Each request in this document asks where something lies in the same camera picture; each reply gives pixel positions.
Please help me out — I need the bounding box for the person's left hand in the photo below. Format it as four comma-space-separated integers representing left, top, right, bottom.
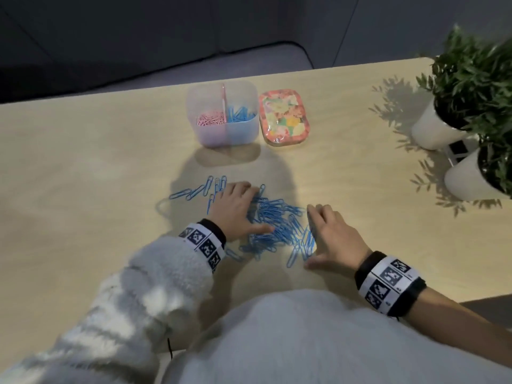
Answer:
207, 181, 276, 241

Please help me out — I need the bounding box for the person's right hand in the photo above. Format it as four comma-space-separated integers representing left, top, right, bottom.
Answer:
305, 203, 373, 271

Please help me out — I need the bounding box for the pile of blue pink paperclips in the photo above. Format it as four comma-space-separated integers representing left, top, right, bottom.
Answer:
206, 174, 317, 269

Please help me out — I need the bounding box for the clear divided plastic container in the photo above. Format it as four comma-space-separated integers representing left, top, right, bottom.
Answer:
186, 80, 259, 148

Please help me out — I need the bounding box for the heap of pink paper clips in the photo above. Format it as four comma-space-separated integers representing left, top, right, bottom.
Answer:
196, 110, 226, 126

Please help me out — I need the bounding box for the heap of blue paper clips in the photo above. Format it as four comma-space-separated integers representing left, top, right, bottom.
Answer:
227, 106, 257, 123

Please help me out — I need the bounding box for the person's right forearm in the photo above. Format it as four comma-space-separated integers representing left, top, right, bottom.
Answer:
399, 287, 512, 361

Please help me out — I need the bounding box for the person's left forearm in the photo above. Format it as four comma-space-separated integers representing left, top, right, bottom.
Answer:
0, 235, 217, 384

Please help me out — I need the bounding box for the pink floral container lid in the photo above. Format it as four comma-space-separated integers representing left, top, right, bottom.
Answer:
258, 89, 311, 148

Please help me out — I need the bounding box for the person's white fleece torso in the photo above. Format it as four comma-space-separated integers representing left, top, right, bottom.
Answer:
159, 290, 512, 384

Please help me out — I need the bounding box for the left marker-printed wristband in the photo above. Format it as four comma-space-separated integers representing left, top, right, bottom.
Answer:
179, 219, 228, 273

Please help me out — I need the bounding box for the marker-printed wristband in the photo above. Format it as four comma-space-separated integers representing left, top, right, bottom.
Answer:
179, 219, 228, 273
355, 251, 428, 318

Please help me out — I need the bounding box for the right marker-printed wristband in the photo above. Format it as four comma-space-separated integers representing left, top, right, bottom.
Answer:
355, 251, 428, 318

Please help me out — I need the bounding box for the grey bench seat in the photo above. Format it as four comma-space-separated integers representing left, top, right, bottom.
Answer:
460, 293, 512, 329
79, 42, 315, 94

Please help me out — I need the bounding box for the green plant in white pot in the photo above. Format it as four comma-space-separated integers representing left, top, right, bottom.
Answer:
444, 111, 512, 201
411, 26, 512, 150

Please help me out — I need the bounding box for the small black marker card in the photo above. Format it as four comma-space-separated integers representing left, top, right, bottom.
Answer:
446, 139, 469, 165

